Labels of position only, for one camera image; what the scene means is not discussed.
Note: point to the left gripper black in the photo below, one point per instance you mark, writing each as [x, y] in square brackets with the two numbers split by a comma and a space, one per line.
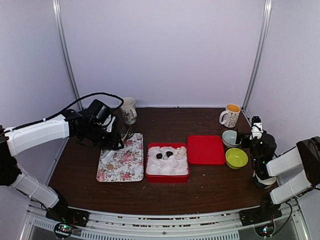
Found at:
[113, 142]

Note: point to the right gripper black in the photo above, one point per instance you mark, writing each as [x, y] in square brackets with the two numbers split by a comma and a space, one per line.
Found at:
[239, 136]

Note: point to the metal tongs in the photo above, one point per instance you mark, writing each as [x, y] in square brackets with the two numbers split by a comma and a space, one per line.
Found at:
[125, 134]

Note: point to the red box lid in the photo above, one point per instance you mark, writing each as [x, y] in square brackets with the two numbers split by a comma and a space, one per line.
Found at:
[205, 150]

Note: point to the white square chocolate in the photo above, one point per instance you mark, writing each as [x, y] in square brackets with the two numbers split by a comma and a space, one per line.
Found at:
[182, 152]

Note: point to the dark heart chocolate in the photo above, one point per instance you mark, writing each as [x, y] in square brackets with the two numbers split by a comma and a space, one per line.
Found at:
[169, 153]

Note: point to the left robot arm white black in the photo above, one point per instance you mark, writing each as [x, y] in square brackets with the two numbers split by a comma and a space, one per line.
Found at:
[16, 141]

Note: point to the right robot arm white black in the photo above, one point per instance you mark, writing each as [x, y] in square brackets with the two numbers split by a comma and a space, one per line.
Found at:
[305, 154]

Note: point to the tan heart chocolate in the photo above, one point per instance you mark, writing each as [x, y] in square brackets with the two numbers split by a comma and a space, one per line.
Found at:
[110, 167]

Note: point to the light blue bowl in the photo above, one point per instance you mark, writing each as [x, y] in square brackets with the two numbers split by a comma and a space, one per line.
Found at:
[229, 138]

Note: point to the lime green bowl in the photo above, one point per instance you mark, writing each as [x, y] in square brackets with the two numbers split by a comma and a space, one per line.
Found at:
[236, 158]

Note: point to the white mug orange inside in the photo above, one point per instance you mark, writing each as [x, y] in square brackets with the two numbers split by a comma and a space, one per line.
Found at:
[230, 115]

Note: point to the floral cream mug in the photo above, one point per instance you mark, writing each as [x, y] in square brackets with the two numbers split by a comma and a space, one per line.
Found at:
[128, 110]

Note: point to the dark blue white bowl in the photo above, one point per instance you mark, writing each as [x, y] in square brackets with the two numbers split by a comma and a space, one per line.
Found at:
[263, 184]

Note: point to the floral rectangular tray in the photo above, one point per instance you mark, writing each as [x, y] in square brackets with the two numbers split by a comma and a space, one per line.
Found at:
[128, 163]

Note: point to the white paper liners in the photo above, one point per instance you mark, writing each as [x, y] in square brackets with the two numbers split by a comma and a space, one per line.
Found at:
[172, 166]

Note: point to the red box base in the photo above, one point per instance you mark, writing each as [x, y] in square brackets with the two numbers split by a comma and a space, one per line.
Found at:
[163, 178]

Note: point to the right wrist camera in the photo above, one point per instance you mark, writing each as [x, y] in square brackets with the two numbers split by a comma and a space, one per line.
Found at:
[256, 128]

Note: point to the right aluminium frame post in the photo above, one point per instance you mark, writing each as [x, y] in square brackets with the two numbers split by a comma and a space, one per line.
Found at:
[264, 30]

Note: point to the aluminium frame post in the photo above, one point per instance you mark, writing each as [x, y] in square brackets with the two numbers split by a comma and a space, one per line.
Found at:
[264, 30]
[65, 53]

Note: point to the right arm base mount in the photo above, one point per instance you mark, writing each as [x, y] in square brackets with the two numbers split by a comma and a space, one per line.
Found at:
[262, 217]

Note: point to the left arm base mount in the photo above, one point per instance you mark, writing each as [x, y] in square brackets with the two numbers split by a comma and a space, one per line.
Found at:
[68, 219]

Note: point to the left aluminium frame post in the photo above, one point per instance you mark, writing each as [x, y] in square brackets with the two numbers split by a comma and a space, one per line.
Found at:
[65, 53]

